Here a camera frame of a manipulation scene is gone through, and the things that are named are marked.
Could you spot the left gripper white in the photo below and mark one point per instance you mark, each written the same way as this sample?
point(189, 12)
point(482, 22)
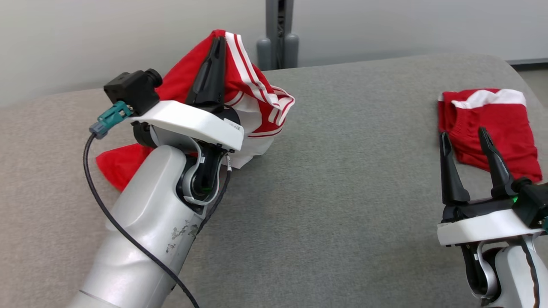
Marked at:
point(192, 119)

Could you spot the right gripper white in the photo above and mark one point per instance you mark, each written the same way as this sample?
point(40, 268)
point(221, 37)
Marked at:
point(483, 226)

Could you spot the red white basketball jersey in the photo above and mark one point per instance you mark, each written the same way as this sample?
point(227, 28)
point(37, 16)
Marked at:
point(252, 98)

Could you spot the red shorts white stripe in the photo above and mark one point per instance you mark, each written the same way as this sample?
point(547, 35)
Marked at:
point(501, 128)

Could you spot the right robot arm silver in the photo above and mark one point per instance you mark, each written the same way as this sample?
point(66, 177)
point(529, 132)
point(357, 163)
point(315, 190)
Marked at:
point(509, 278)

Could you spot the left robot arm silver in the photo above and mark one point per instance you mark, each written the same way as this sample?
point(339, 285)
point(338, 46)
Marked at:
point(145, 222)

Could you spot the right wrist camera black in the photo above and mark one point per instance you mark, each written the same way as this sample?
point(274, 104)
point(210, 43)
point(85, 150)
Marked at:
point(533, 205)

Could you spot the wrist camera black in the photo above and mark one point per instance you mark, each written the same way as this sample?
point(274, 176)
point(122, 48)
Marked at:
point(533, 205)
point(132, 90)

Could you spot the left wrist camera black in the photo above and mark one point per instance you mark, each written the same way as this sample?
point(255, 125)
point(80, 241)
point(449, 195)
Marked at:
point(132, 90)

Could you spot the grey metal post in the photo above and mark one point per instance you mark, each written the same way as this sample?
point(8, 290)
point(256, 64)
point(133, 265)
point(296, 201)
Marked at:
point(278, 34)

